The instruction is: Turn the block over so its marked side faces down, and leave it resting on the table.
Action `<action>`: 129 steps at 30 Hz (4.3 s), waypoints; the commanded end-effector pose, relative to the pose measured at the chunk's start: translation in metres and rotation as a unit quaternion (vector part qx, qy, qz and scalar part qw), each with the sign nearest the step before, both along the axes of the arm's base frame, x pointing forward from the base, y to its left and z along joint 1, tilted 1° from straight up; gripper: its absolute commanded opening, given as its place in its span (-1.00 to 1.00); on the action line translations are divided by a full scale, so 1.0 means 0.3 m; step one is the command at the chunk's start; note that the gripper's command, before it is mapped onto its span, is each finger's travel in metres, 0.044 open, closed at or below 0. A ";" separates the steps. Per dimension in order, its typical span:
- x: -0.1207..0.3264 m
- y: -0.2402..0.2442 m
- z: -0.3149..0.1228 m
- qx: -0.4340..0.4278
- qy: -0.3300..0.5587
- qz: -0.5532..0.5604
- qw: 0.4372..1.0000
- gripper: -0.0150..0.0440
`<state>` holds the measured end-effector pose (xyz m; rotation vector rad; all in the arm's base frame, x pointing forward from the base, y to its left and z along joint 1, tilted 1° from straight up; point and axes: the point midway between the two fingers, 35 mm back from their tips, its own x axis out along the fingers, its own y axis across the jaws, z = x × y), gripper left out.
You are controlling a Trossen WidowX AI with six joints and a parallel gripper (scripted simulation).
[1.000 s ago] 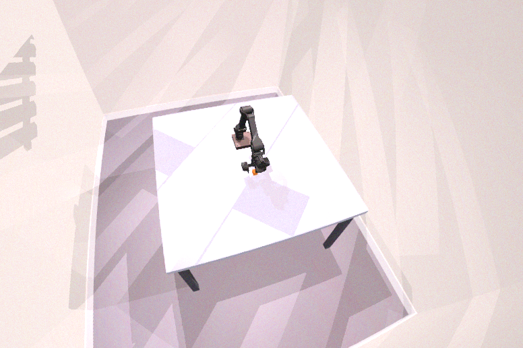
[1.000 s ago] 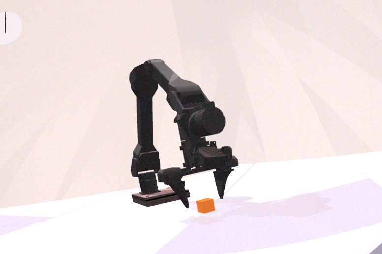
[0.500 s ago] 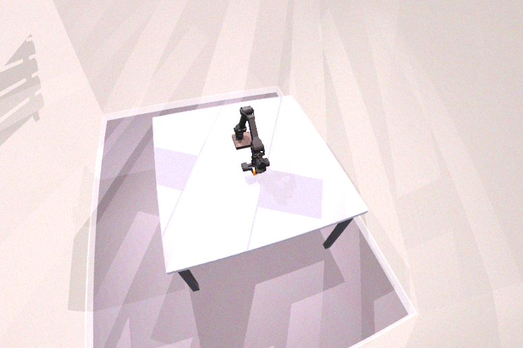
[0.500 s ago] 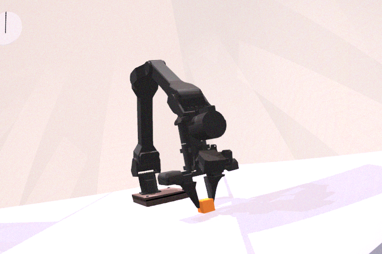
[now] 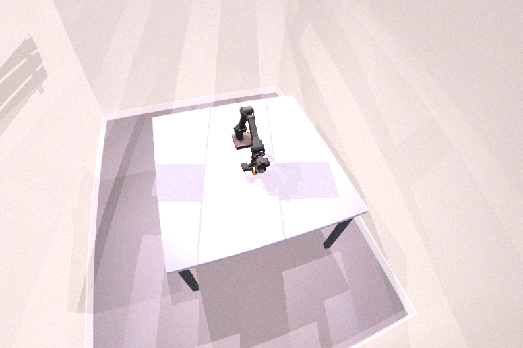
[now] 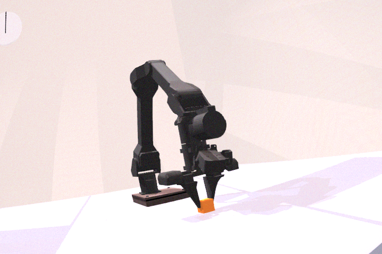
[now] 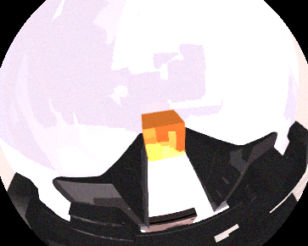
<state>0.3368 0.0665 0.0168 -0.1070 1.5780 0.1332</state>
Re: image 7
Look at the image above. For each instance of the orange block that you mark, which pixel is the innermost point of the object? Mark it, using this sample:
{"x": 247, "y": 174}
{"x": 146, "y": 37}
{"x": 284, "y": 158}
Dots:
{"x": 163, "y": 135}

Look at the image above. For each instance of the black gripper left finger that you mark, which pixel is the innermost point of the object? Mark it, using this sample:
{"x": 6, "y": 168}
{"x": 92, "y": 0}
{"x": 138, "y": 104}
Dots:
{"x": 124, "y": 185}

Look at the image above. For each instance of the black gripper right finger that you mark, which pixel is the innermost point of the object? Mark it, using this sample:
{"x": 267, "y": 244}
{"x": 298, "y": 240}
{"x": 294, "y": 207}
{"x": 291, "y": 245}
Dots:
{"x": 219, "y": 165}

